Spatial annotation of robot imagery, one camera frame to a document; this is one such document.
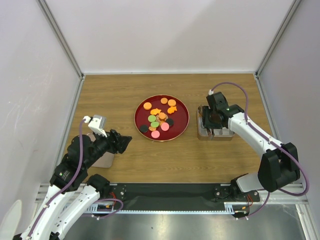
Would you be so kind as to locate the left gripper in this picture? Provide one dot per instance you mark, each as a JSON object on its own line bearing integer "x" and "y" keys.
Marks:
{"x": 117, "y": 143}

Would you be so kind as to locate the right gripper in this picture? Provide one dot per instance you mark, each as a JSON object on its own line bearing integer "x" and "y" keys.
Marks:
{"x": 218, "y": 125}

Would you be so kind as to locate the black sandwich cookie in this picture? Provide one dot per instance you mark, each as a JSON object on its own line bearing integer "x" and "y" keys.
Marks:
{"x": 143, "y": 128}
{"x": 170, "y": 121}

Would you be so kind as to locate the pink cookie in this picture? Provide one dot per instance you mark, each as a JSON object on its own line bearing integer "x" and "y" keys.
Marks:
{"x": 155, "y": 134}
{"x": 165, "y": 126}

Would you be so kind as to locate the steel serving tongs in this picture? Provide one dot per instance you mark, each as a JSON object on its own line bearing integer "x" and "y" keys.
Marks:
{"x": 203, "y": 134}

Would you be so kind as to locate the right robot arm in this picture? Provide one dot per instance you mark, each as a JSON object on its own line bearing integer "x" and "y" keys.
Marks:
{"x": 278, "y": 161}

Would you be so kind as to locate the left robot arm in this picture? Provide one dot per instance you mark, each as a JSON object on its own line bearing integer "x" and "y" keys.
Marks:
{"x": 71, "y": 191}

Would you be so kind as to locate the gold cookie tin box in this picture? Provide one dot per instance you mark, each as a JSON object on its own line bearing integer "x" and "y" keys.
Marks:
{"x": 224, "y": 134}

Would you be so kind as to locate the gold tin lid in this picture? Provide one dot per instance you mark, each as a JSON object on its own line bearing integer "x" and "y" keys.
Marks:
{"x": 103, "y": 160}

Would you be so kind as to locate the orange star cookie lower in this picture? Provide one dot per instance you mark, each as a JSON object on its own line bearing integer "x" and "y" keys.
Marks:
{"x": 152, "y": 128}

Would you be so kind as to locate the green macaron lower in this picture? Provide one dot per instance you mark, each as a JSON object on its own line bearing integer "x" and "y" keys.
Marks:
{"x": 154, "y": 124}

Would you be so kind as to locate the green macaron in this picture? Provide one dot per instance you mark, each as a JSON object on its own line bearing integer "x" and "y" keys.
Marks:
{"x": 154, "y": 124}
{"x": 152, "y": 118}

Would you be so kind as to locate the green macaron upper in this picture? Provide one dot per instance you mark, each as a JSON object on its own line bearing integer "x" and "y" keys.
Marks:
{"x": 152, "y": 118}

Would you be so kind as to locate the orange fish cookie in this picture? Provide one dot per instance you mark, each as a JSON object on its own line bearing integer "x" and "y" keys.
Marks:
{"x": 155, "y": 111}
{"x": 171, "y": 110}

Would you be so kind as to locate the round orange biscuit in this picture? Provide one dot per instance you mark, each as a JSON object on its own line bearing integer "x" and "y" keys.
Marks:
{"x": 171, "y": 102}

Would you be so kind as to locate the orange fish cookie left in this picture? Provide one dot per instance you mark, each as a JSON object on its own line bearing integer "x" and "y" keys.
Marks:
{"x": 155, "y": 111}

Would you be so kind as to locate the orange sandwich biscuit left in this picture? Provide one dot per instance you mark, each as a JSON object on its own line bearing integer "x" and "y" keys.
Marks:
{"x": 147, "y": 105}

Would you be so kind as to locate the round red tray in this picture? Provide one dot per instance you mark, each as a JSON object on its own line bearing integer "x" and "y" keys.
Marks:
{"x": 181, "y": 118}

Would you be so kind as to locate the round orange cookie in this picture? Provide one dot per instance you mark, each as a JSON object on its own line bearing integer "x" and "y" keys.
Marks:
{"x": 164, "y": 100}

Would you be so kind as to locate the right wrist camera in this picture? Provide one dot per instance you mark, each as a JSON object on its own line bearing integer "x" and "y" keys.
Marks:
{"x": 210, "y": 92}

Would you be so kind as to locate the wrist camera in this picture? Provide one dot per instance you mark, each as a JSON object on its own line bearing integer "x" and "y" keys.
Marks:
{"x": 210, "y": 92}
{"x": 97, "y": 124}

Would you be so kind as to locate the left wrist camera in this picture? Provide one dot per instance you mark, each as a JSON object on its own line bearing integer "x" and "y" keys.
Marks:
{"x": 97, "y": 124}

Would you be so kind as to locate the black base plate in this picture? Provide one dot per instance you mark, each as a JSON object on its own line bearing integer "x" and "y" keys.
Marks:
{"x": 174, "y": 197}

